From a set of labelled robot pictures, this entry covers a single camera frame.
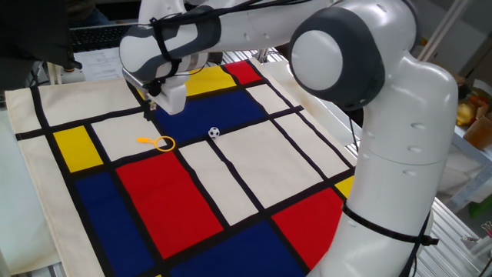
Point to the black monitor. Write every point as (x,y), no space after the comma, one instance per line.
(30,34)

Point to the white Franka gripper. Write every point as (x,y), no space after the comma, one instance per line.
(173,102)

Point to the yellow toy figure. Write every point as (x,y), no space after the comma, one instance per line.
(466,113)

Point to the aluminium shelf rail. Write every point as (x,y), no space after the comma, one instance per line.
(473,181)

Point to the orange cardboard box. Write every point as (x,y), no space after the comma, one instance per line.
(480,134)

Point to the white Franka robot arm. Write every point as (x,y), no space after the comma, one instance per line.
(399,134)

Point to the person in dark clothes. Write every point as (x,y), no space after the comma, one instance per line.
(86,13)

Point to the slanted aluminium frame post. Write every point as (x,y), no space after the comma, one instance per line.
(442,31)

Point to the printed white paper sheet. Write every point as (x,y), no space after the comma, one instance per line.
(100,65)

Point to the small soccer ball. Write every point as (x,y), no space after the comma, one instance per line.
(214,132)

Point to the green plastic object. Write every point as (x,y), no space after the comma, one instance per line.
(482,207)

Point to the Mondrian colour block cloth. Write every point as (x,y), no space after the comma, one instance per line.
(165,200)

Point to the black computer keyboard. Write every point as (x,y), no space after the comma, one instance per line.
(96,36)

